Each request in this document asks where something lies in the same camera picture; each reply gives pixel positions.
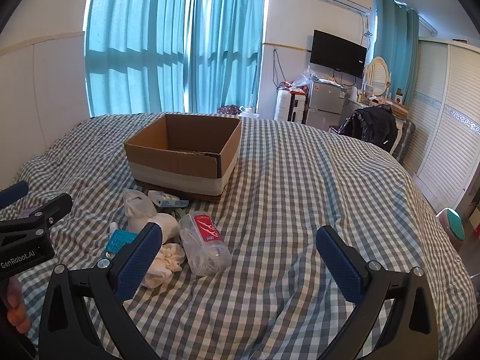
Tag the white cloth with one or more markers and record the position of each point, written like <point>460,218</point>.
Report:
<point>168,258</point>

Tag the narrow turquoise curtain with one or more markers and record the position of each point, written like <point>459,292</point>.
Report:
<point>397,45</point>

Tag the pink and green stool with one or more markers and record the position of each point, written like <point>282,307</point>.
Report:
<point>452,225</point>

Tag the person's left hand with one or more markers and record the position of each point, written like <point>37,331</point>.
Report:
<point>15,307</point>

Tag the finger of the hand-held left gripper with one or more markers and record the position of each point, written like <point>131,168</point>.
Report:
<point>13,193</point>
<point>52,206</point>

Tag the dark floral bag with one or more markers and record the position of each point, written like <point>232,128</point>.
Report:
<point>227,110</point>

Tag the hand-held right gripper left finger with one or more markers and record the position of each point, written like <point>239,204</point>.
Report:
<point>137,266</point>

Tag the silver small fridge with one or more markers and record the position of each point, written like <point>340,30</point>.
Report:
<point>324,103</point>

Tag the blue blister pack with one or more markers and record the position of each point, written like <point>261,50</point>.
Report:
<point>118,242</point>

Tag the brown cardboard box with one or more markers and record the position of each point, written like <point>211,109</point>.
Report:
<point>180,165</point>

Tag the white sock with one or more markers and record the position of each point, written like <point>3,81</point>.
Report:
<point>138,206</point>
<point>165,225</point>

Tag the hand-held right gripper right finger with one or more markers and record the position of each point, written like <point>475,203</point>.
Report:
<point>341,266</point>

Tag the black jacket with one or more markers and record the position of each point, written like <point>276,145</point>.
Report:
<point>371,123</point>

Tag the blue tissue packet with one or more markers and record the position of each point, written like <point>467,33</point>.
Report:
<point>167,199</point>

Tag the white dressing table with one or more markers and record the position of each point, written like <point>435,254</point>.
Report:
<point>354,103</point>

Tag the oval white-framed mirror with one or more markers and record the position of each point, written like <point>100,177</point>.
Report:
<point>378,77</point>

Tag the checked bed sheet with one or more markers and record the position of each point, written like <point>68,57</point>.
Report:
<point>292,195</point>

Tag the small white tube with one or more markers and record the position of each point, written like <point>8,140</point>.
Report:
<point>113,227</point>

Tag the wide turquoise window curtain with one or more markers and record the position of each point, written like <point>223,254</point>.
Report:
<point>150,45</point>

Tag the black wall television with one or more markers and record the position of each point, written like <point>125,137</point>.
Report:
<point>337,54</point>

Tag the white louvred wardrobe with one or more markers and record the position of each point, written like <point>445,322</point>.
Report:
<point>446,120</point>

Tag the clear plastic cup red label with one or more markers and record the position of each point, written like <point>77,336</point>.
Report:
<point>204,243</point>

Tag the white ribbed suitcase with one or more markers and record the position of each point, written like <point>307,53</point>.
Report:
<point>283,107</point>

